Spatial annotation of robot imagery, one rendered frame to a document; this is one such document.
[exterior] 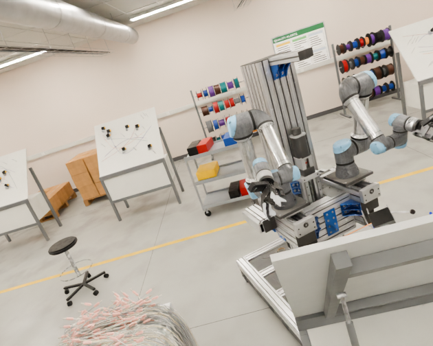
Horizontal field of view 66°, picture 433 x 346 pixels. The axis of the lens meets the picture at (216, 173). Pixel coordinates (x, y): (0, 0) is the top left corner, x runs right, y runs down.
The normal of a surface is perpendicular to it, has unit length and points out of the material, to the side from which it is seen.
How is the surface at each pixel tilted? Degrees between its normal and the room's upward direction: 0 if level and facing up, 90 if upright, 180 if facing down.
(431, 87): 90
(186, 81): 90
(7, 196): 50
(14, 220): 90
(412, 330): 0
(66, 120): 90
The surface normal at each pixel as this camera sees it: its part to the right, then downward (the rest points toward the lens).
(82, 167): 0.04, 0.33
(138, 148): -0.19, -0.32
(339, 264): -0.25, -0.50
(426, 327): -0.30, -0.90
